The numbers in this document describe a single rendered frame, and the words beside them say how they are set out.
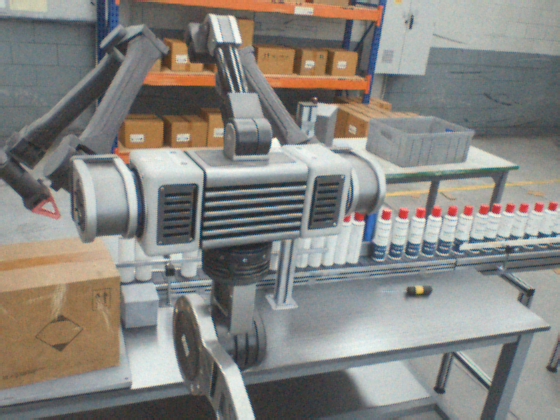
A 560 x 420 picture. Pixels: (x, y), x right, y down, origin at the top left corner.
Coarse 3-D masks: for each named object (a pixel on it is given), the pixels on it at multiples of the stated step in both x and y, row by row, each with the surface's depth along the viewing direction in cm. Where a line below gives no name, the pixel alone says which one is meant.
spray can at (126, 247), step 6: (120, 240) 176; (126, 240) 176; (132, 240) 177; (120, 246) 177; (126, 246) 177; (132, 246) 178; (120, 252) 178; (126, 252) 178; (132, 252) 179; (120, 258) 179; (126, 258) 178; (132, 258) 180; (120, 270) 180; (126, 270) 180; (132, 270) 182; (126, 276) 181; (132, 276) 183; (126, 282) 182
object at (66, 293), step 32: (0, 256) 142; (32, 256) 143; (64, 256) 145; (96, 256) 147; (0, 288) 128; (32, 288) 131; (64, 288) 134; (96, 288) 138; (0, 320) 130; (32, 320) 134; (64, 320) 137; (96, 320) 141; (0, 352) 133; (32, 352) 137; (64, 352) 141; (96, 352) 145; (0, 384) 136
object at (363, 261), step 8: (360, 256) 219; (368, 256) 220; (440, 256) 228; (448, 256) 228; (344, 264) 212; (352, 264) 212; (360, 264) 213; (368, 264) 214; (376, 264) 215; (384, 264) 216; (152, 272) 190; (160, 272) 191; (176, 272) 192; (200, 272) 194; (272, 272) 200; (296, 272) 202; (136, 280) 184; (152, 280) 186; (160, 280) 186; (176, 280) 188; (184, 280) 188; (192, 280) 189; (200, 280) 190
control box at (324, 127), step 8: (320, 104) 181; (320, 112) 170; (328, 112) 171; (336, 112) 181; (320, 120) 168; (328, 120) 167; (320, 128) 168; (328, 128) 169; (320, 136) 169; (328, 136) 173; (328, 144) 177
